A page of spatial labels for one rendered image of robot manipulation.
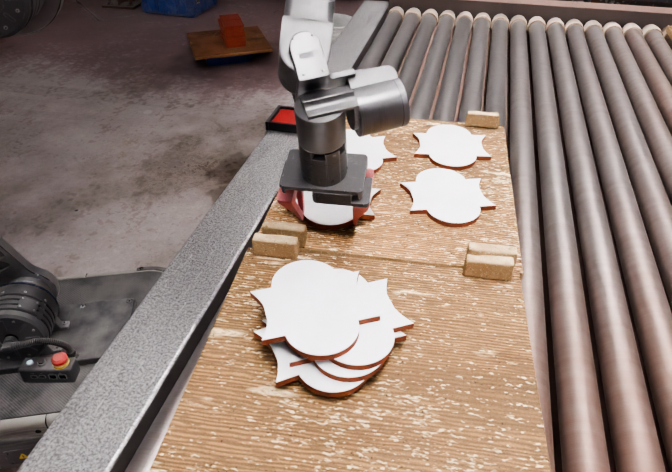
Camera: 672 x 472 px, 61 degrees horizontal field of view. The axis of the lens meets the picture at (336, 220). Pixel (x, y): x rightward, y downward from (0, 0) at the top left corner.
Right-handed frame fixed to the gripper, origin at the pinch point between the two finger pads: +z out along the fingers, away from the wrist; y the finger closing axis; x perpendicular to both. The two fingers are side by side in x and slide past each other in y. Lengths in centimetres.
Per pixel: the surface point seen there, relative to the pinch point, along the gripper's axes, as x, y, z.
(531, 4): 106, 40, 30
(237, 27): 262, -108, 146
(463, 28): 90, 21, 29
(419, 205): 4.9, 12.3, 2.1
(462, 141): 24.5, 18.8, 7.6
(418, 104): 42.3, 10.9, 15.1
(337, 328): -21.4, 4.7, -8.8
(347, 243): -4.1, 3.1, 0.4
